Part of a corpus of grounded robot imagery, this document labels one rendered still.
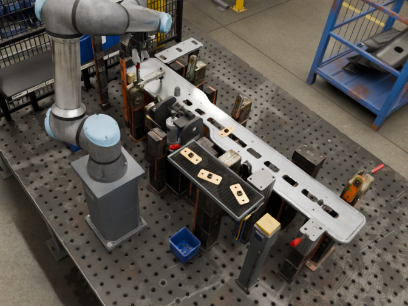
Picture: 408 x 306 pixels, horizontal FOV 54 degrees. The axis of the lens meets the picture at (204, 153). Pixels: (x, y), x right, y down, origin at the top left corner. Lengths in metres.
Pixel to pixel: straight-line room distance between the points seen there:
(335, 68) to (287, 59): 0.52
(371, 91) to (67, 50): 2.98
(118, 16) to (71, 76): 0.26
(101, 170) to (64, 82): 0.35
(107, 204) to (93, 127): 0.33
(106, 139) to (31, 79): 0.85
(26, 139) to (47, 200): 0.43
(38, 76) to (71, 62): 0.81
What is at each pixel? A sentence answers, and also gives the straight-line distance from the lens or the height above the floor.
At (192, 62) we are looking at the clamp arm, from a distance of 2.11.
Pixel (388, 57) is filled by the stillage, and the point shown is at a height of 0.50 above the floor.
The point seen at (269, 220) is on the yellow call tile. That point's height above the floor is 1.16.
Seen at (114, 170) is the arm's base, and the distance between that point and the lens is 1.52.
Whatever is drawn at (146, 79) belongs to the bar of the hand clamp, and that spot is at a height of 1.07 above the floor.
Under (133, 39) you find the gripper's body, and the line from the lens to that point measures 1.82.
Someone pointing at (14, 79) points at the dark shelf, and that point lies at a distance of 2.19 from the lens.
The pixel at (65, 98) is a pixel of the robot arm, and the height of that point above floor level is 1.41.
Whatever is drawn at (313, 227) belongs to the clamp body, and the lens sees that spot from 1.58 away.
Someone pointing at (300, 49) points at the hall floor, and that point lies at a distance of 4.43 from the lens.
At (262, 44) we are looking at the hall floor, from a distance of 4.37.
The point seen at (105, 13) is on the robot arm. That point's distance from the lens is 1.25.
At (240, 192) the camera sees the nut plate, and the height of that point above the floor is 1.16.
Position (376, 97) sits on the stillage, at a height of 0.17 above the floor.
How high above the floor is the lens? 2.32
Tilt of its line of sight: 48 degrees down
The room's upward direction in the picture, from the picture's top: 7 degrees clockwise
